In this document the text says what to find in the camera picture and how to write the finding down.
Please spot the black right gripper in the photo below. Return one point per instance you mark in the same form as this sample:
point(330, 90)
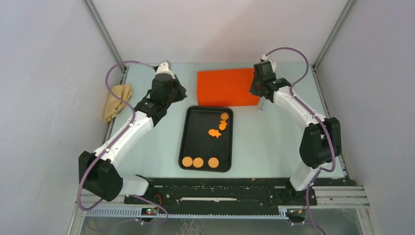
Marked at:
point(251, 91)

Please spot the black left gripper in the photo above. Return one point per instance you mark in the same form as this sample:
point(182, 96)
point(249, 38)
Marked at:
point(181, 90)

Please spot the orange box lid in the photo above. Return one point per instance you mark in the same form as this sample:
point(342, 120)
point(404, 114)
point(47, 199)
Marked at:
point(226, 88)

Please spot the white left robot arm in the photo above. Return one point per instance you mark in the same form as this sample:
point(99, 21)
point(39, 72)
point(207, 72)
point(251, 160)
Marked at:
point(98, 171)

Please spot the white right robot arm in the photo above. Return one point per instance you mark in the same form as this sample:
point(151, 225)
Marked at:
point(321, 139)

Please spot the round orange swirl cookie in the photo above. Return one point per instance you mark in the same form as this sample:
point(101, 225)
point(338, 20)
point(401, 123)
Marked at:
point(224, 116)

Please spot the beige cloth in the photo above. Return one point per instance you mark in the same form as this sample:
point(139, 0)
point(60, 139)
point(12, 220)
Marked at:
point(114, 106)

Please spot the orange fish cookie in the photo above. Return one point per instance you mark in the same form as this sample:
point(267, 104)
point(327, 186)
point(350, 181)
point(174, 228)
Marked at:
point(214, 133)
point(223, 124)

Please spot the black cookie tray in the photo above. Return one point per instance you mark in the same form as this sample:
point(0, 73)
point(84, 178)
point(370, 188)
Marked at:
point(196, 142)

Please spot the round orange biscuit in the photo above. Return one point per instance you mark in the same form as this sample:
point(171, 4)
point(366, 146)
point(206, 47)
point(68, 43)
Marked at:
point(187, 161)
point(213, 162)
point(198, 162)

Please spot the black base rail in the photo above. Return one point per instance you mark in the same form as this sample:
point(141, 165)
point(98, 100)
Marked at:
point(239, 198)

